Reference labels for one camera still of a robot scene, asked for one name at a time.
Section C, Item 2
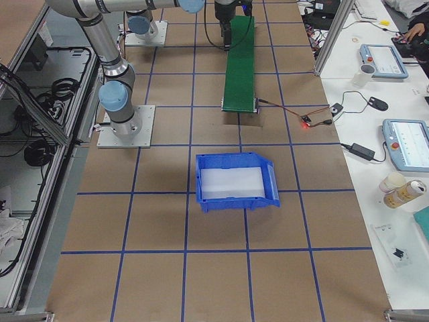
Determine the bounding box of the black power adapter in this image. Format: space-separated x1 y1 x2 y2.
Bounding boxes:
349 143 375 161

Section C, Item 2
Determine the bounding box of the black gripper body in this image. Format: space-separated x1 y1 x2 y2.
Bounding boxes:
214 0 252 23

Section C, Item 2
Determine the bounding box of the aluminium side rack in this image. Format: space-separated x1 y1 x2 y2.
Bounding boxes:
1 1 97 314

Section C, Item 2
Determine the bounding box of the white mug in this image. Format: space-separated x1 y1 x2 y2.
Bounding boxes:
352 64 375 87

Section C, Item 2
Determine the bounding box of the small sensor circuit board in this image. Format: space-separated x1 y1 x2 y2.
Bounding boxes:
300 115 311 129

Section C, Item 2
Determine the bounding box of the far blue teach pendant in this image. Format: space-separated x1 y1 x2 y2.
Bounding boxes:
359 44 408 79

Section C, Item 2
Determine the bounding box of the clear plastic sheet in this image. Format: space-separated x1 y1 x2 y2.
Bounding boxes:
370 217 428 270

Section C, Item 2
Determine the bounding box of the aluminium frame post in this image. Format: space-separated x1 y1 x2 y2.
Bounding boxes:
314 0 355 76

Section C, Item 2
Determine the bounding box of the red black conveyor cable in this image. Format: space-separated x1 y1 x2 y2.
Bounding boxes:
257 97 334 129

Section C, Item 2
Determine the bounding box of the near blue teach pendant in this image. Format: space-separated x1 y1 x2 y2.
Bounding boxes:
382 119 428 172

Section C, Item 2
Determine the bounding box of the beverage can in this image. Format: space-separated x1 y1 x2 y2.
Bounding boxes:
383 180 427 209

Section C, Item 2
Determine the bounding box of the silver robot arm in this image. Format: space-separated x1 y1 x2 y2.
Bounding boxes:
124 1 253 52
47 1 204 136

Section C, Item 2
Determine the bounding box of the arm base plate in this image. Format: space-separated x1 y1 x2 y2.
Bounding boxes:
97 105 156 148
125 19 168 47

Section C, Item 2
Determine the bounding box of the beige paper cup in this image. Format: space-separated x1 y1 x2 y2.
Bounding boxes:
379 172 406 193

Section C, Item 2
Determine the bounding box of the green conveyor belt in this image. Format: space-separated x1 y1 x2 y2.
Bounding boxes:
221 15 258 113

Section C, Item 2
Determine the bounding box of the blue plastic bin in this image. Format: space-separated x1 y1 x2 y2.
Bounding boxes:
195 152 280 213

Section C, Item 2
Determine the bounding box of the black computer mouse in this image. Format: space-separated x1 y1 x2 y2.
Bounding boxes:
368 97 389 111

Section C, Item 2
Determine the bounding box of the blue teach pendant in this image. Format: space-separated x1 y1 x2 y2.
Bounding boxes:
359 44 408 79
382 119 428 172

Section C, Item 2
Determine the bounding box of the person hand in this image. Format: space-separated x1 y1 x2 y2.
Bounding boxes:
403 23 426 42

